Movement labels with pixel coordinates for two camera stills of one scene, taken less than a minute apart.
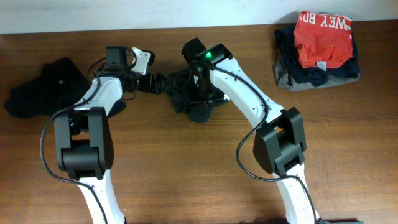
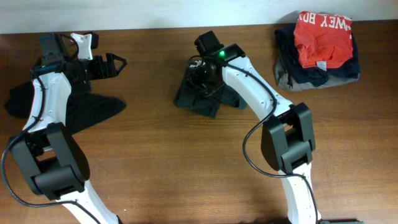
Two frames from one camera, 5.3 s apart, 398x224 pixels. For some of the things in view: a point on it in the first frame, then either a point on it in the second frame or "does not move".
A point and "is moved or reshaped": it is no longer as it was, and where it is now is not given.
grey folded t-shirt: x=284 y=81 does not move
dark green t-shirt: x=178 y=84 is moved or reshaped
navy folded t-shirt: x=293 y=71 does not move
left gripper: x=157 y=86 to x=99 y=64
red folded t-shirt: x=323 y=40 does not move
